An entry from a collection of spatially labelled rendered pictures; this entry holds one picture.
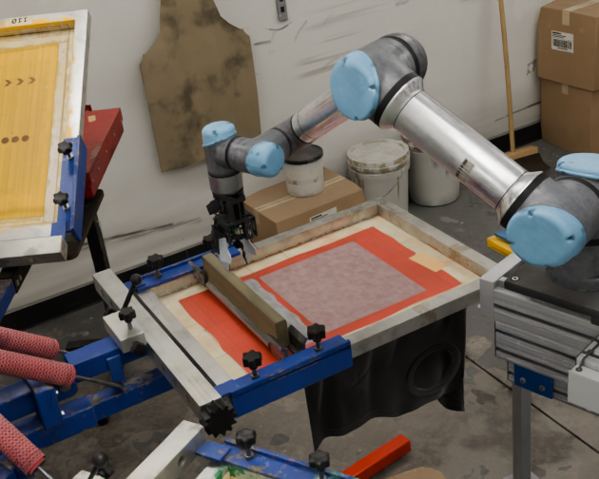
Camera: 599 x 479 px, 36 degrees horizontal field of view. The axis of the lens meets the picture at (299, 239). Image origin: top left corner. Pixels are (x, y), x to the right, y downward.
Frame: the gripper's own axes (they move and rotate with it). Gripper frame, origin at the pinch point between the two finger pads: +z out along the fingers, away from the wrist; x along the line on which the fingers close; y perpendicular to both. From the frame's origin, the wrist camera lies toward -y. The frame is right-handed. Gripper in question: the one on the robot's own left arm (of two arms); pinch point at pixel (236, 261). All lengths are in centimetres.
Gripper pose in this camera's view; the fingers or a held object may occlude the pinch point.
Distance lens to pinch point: 223.0
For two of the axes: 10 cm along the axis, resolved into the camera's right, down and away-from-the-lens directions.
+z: 1.1, 8.7, 4.8
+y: 5.0, 3.7, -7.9
